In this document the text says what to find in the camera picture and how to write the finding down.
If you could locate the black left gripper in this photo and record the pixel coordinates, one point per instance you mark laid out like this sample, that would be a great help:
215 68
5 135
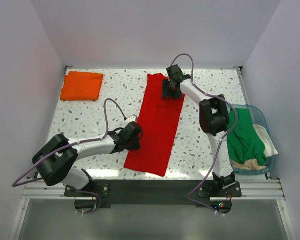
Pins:
136 146

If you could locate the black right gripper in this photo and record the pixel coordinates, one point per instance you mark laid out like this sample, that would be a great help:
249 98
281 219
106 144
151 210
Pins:
166 92

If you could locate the red t shirt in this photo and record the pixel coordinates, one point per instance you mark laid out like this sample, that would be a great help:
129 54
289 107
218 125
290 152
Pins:
159 118

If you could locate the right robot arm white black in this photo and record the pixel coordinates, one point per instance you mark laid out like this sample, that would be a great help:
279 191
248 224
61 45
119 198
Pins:
214 121

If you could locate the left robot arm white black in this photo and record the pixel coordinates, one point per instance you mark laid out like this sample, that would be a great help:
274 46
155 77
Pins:
55 161

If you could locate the folded orange t shirt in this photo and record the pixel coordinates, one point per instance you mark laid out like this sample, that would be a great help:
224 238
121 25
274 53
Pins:
81 86

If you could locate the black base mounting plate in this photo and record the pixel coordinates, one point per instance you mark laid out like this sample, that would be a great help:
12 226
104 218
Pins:
89 203

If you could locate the green t shirt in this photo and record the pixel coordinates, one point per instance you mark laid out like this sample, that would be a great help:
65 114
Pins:
243 142

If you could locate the beige t shirt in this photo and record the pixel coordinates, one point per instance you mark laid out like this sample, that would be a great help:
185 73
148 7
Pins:
249 165

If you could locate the white t shirt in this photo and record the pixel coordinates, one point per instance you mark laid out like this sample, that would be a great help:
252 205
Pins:
270 149

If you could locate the clear blue plastic basket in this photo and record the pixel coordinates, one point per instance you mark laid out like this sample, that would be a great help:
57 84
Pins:
257 118

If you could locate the aluminium frame rail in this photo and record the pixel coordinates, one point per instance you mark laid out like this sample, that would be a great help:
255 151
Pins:
242 189

